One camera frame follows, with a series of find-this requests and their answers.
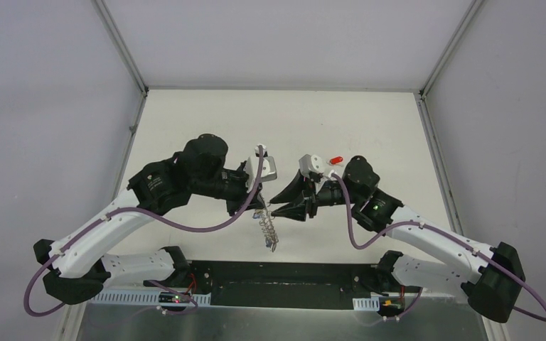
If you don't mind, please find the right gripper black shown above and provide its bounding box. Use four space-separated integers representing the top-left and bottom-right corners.
269 170 363 222

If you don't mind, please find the red tag key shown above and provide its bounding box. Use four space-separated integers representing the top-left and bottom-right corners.
328 156 344 166

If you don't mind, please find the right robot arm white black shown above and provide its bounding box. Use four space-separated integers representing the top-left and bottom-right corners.
270 154 525 323

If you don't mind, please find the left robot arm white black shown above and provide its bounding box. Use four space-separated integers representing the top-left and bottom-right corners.
33 134 277 305

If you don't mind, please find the left electronics board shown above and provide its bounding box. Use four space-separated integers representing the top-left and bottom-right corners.
159 292 191 304

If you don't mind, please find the electronics board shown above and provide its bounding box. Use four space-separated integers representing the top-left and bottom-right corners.
379 297 405 313
159 292 191 304

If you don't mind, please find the right electronics board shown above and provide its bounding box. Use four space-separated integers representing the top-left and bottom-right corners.
379 297 405 313

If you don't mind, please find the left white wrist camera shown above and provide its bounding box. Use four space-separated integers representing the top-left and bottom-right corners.
243 144 278 190

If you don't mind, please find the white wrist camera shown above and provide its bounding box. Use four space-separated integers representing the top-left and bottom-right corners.
299 154 326 182
243 144 278 190

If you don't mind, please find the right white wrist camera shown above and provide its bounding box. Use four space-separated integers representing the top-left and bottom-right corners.
299 154 326 182

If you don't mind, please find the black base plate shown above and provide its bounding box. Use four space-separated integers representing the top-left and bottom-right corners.
143 260 422 310

